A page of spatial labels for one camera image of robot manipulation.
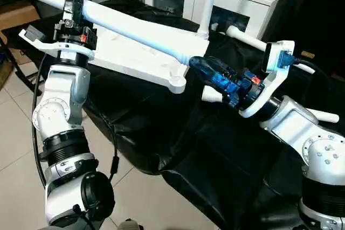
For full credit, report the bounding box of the white plastic table leg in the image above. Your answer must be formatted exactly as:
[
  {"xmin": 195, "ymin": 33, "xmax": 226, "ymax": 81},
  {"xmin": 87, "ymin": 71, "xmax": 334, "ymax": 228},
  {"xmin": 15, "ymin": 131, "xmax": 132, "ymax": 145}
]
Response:
[
  {"xmin": 0, "ymin": 0, "xmax": 192, "ymax": 65},
  {"xmin": 225, "ymin": 24, "xmax": 319, "ymax": 74},
  {"xmin": 197, "ymin": 0, "xmax": 220, "ymax": 39},
  {"xmin": 201, "ymin": 89, "xmax": 340, "ymax": 124}
]

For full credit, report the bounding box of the white plastic table top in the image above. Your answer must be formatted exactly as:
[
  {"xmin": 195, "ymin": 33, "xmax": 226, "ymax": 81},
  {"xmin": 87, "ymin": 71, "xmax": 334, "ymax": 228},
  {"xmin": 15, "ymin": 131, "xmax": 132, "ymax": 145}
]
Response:
[{"xmin": 86, "ymin": 23, "xmax": 211, "ymax": 95}]

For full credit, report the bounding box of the brown cardboard box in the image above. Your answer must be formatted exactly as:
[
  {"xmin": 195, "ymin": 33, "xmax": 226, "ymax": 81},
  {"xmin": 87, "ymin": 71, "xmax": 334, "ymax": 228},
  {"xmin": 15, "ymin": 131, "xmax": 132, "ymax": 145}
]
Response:
[{"xmin": 0, "ymin": 1, "xmax": 41, "ymax": 31}]

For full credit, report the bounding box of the grey metal table leg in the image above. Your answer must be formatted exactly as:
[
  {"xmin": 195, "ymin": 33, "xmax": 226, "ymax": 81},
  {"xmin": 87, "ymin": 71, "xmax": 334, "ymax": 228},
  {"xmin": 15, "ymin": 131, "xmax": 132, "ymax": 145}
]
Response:
[{"xmin": 0, "ymin": 36, "xmax": 36, "ymax": 88}]

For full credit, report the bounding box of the black work surface mat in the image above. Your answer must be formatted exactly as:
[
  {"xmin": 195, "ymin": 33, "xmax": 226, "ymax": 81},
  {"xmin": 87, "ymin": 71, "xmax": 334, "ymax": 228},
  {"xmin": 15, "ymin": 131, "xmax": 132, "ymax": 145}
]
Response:
[{"xmin": 11, "ymin": 0, "xmax": 345, "ymax": 230}]

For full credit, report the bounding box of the dark black cabinet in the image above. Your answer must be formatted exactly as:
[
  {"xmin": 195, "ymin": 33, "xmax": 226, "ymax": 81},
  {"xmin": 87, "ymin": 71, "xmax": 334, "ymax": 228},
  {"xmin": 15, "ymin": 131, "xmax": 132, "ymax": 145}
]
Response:
[{"xmin": 280, "ymin": 0, "xmax": 345, "ymax": 80}]

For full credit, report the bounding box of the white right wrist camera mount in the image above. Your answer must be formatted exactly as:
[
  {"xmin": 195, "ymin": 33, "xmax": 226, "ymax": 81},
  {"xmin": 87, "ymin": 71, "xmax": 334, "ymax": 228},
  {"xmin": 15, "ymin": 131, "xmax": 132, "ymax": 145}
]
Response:
[{"xmin": 237, "ymin": 40, "xmax": 297, "ymax": 119}]

